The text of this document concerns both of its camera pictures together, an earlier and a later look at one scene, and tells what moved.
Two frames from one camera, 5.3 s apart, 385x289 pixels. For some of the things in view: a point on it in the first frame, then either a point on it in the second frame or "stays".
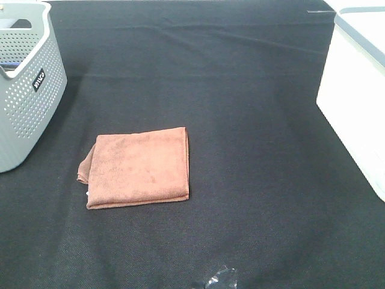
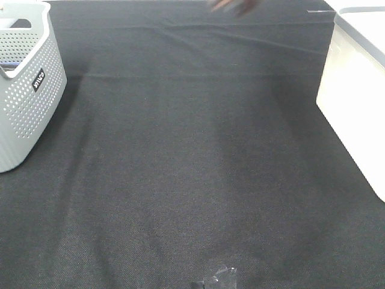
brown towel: x=135 y=168 to x=240 y=7
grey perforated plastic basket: x=33 y=77 stays
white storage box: x=351 y=93 stays
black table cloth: x=273 y=192 stays
